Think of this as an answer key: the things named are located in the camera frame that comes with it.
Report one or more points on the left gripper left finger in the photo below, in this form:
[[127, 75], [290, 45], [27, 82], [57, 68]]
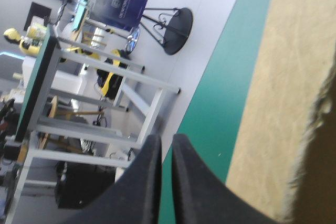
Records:
[[136, 187]]

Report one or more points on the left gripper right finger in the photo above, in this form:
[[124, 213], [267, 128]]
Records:
[[194, 192]]

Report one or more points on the brown cardboard box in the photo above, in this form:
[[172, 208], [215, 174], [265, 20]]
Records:
[[283, 82]]

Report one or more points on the yellow robot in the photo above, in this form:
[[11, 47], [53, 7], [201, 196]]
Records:
[[111, 82]]

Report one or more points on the wooden stool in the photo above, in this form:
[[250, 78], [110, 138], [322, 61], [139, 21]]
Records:
[[56, 108]]

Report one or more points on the black metal sign stand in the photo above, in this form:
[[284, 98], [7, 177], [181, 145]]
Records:
[[177, 31]]

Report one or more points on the dark blue sign board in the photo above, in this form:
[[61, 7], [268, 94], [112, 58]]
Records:
[[118, 5]]

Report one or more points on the white frame table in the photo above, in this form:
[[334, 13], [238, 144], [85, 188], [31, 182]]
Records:
[[105, 66]]

